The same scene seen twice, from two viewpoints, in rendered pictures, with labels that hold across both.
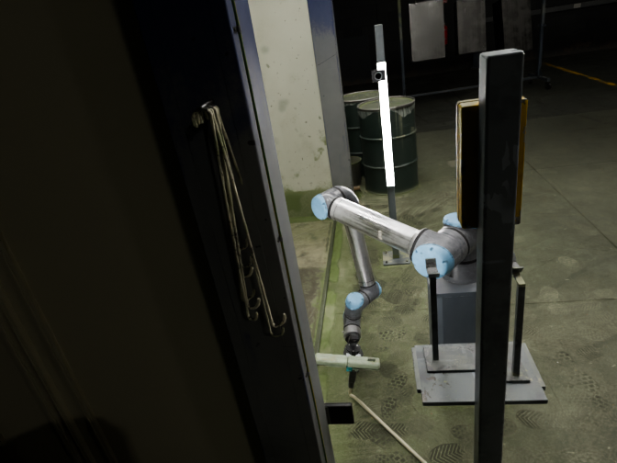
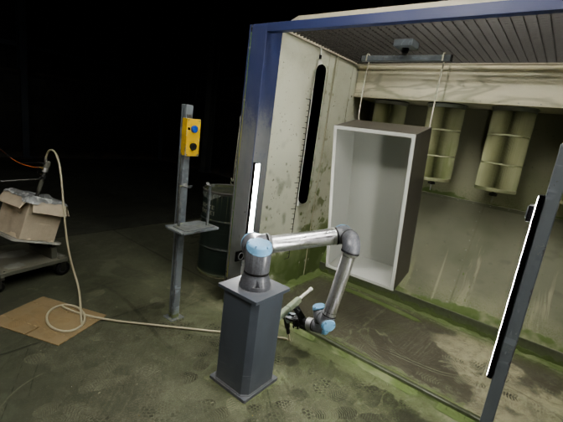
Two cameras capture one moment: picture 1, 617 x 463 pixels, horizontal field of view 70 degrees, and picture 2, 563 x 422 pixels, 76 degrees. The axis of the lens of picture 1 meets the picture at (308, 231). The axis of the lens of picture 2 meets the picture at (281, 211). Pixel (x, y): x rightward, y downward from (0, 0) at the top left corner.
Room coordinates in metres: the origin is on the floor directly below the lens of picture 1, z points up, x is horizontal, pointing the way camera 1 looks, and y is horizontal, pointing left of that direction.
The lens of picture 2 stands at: (2.60, -2.38, 1.56)
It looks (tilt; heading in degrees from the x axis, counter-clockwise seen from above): 13 degrees down; 116
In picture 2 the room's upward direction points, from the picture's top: 7 degrees clockwise
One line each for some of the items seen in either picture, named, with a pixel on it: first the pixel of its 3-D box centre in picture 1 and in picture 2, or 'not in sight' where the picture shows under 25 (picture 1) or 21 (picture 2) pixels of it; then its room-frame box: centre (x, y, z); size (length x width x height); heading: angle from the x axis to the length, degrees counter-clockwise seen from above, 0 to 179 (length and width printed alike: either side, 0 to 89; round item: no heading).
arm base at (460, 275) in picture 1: (462, 262); (255, 277); (1.63, -0.64, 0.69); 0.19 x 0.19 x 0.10
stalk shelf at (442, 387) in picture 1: (474, 371); (192, 227); (0.92, -0.39, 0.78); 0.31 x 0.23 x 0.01; 79
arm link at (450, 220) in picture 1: (460, 235); (258, 254); (1.62, -0.63, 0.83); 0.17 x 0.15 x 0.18; 131
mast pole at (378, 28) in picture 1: (387, 154); (511, 336); (2.91, -0.63, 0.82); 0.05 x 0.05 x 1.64; 79
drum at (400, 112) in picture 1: (388, 145); not in sight; (4.41, -0.97, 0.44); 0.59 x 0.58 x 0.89; 4
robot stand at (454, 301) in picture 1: (462, 330); (249, 333); (1.63, -0.64, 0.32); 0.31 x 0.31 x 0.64; 79
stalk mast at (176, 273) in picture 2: (488, 401); (180, 217); (0.78, -0.37, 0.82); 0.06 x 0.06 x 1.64; 79
